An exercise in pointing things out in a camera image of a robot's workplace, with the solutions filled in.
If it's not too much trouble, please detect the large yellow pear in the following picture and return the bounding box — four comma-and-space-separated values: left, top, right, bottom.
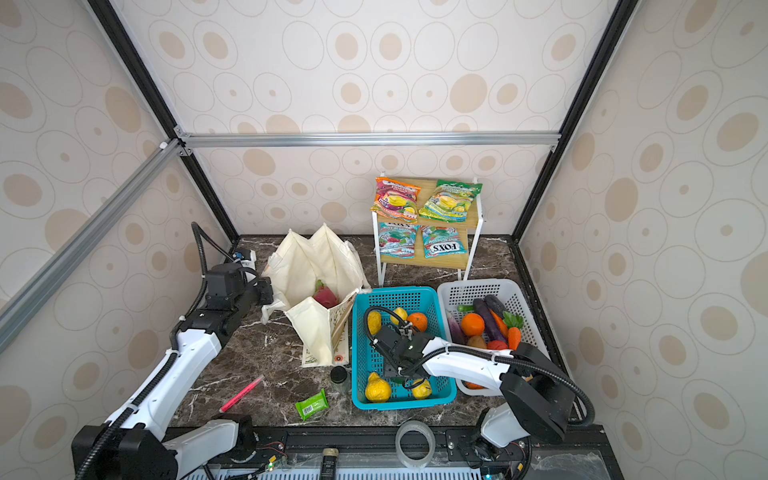
364, 372, 392, 403

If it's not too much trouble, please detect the cream canvas grocery bag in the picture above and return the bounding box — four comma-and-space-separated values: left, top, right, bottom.
261, 225, 370, 367

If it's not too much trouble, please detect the pink dragon fruit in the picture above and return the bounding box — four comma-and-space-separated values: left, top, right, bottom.
312, 279, 340, 309

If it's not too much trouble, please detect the red candy bag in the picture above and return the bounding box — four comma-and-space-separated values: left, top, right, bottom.
371, 177, 421, 223

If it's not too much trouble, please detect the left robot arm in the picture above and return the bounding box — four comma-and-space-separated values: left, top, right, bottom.
71, 223, 274, 479

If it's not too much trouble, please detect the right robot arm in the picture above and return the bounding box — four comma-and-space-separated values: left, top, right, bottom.
362, 306, 596, 449

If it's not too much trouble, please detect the teal candy bag left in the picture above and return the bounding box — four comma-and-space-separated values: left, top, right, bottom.
378, 222, 418, 259

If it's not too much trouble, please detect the teal Fox's candy bag right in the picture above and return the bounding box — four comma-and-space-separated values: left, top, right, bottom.
421, 226, 466, 259

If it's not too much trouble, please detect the green spring tea candy bag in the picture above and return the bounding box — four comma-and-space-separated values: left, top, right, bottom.
419, 180, 483, 223

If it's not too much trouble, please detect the orange tangerine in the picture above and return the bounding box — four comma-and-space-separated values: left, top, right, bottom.
407, 312, 429, 332

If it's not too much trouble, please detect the small yellow fruit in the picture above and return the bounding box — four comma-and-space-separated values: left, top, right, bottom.
390, 307, 408, 325

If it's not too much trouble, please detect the yellow starfruit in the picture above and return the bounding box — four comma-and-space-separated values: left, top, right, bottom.
366, 310, 382, 335

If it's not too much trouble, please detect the teal plastic basket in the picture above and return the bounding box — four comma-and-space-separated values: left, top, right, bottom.
351, 286, 458, 411

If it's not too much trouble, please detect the yellow lemon front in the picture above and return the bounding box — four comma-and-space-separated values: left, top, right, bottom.
411, 379, 432, 400

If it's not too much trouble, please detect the dark small jar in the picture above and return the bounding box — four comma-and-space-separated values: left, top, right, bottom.
329, 366, 350, 394

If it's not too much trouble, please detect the white plastic basket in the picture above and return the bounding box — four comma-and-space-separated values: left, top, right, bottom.
437, 279, 550, 358

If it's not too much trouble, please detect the orange fruit in white basket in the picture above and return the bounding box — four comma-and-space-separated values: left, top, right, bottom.
461, 313, 485, 337

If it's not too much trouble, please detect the potato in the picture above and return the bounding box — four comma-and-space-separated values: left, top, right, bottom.
466, 335, 487, 350

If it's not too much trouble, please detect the red tomato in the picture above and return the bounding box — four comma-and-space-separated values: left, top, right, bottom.
487, 340, 509, 350

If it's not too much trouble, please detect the purple eggplant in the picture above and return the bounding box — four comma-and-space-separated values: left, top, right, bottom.
473, 299, 508, 342

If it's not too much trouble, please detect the clear tape roll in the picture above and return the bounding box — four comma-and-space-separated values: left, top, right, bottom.
395, 420, 437, 469

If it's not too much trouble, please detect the white wooden two-tier shelf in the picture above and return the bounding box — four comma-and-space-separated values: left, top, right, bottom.
372, 177, 484, 285

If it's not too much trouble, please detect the pink marker pen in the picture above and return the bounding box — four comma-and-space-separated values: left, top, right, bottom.
219, 376, 264, 413

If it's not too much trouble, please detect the green wipes packet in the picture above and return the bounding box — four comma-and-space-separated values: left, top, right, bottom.
295, 389, 329, 421

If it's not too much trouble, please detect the orange carrot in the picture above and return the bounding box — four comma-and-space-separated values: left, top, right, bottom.
503, 311, 524, 350

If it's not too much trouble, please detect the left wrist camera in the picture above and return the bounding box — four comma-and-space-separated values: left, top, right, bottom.
233, 247, 257, 268

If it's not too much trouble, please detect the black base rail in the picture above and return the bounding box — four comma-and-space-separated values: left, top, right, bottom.
166, 415, 623, 479

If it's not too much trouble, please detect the aluminium frame bar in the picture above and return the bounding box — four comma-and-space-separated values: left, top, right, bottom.
1, 131, 561, 350

